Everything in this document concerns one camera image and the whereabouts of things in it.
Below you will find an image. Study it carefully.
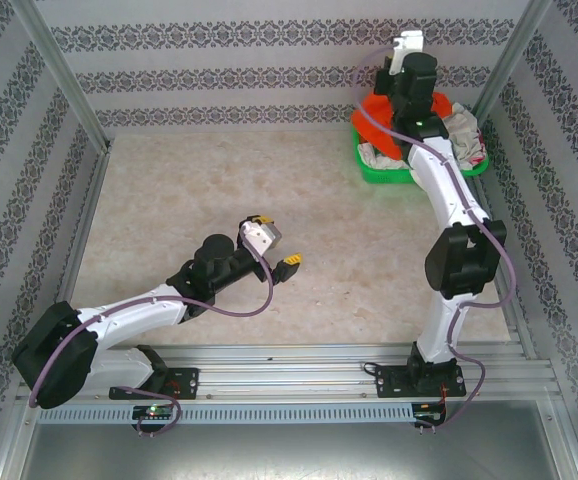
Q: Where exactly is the white t-shirt with red print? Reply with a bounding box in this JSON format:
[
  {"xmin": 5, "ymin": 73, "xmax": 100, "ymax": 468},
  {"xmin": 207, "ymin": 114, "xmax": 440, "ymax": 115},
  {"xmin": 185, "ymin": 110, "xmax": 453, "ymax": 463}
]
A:
[{"xmin": 441, "ymin": 102, "xmax": 486, "ymax": 174}]

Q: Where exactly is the aluminium side rail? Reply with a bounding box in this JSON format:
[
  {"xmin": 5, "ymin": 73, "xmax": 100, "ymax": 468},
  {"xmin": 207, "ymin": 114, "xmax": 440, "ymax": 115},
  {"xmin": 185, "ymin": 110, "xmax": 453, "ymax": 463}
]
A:
[
  {"xmin": 36, "ymin": 149, "xmax": 113, "ymax": 366},
  {"xmin": 468, "ymin": 174, "xmax": 540, "ymax": 361}
]

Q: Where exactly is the aluminium mounting rail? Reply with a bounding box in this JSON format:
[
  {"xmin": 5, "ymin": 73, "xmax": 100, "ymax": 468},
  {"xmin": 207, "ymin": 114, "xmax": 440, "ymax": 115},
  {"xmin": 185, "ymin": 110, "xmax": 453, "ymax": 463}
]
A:
[{"xmin": 16, "ymin": 343, "xmax": 558, "ymax": 401}]

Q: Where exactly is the green plastic basket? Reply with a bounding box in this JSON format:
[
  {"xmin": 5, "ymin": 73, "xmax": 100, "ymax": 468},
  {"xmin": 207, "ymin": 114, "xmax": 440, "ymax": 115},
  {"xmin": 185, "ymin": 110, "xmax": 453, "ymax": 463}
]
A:
[{"xmin": 350, "ymin": 104, "xmax": 490, "ymax": 185}]

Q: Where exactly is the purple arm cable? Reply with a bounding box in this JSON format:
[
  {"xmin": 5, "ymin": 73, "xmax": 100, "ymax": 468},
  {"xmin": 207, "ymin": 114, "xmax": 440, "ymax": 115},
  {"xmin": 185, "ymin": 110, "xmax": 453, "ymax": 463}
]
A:
[
  {"xmin": 354, "ymin": 45, "xmax": 518, "ymax": 437},
  {"xmin": 28, "ymin": 244, "xmax": 276, "ymax": 437}
]

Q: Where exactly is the aluminium frame post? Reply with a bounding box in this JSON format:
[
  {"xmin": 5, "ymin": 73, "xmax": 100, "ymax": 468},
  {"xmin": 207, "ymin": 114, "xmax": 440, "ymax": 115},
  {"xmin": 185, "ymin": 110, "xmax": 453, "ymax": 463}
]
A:
[
  {"xmin": 11, "ymin": 0, "xmax": 113, "ymax": 152},
  {"xmin": 470, "ymin": 0, "xmax": 554, "ymax": 121}
]

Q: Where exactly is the circuit board with green light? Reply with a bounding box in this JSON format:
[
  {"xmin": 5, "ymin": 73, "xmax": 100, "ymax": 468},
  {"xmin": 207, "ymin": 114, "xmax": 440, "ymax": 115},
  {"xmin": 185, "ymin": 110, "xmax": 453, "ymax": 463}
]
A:
[{"xmin": 131, "ymin": 404, "xmax": 176, "ymax": 421}]

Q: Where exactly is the slotted grey cable duct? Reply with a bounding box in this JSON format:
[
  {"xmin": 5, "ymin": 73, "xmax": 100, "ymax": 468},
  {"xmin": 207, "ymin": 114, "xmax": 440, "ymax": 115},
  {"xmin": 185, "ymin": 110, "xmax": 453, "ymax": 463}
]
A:
[{"xmin": 36, "ymin": 402, "xmax": 415, "ymax": 426}]

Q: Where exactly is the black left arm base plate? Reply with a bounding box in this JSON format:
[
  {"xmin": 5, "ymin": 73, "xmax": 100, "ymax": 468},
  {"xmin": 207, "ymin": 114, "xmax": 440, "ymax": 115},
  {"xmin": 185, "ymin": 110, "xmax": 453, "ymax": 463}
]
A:
[{"xmin": 108, "ymin": 367, "xmax": 200, "ymax": 401}]

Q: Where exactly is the orange t-shirt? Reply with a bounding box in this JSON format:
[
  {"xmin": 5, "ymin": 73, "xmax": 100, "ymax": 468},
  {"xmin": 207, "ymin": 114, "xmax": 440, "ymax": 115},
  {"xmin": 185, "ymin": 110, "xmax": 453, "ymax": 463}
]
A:
[{"xmin": 351, "ymin": 89, "xmax": 453, "ymax": 159}]

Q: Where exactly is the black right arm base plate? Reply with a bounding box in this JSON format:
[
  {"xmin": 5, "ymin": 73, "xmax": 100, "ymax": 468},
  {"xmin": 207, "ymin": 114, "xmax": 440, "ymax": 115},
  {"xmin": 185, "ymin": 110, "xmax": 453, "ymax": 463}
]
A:
[{"xmin": 374, "ymin": 363, "xmax": 466, "ymax": 400}]

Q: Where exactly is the circuit board with red wire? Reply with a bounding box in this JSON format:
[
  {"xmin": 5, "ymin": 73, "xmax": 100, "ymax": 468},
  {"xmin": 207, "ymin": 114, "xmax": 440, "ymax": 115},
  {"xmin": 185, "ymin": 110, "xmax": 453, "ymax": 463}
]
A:
[{"xmin": 413, "ymin": 401, "xmax": 448, "ymax": 426}]

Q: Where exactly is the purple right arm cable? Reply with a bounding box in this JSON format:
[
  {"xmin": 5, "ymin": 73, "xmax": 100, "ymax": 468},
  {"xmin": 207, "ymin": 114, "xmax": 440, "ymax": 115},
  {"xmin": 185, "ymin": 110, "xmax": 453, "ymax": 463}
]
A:
[{"xmin": 354, "ymin": 45, "xmax": 518, "ymax": 437}]

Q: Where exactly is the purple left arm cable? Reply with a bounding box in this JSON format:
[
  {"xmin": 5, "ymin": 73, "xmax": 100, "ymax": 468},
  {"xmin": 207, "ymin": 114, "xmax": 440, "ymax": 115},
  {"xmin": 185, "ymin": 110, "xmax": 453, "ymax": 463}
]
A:
[{"xmin": 28, "ymin": 244, "xmax": 276, "ymax": 437}]

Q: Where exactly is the steel sheet panel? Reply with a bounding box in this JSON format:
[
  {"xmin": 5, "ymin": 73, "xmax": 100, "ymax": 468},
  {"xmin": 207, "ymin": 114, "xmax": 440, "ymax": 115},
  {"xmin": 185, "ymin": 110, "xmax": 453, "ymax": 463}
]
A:
[{"xmin": 16, "ymin": 399, "xmax": 578, "ymax": 480}]

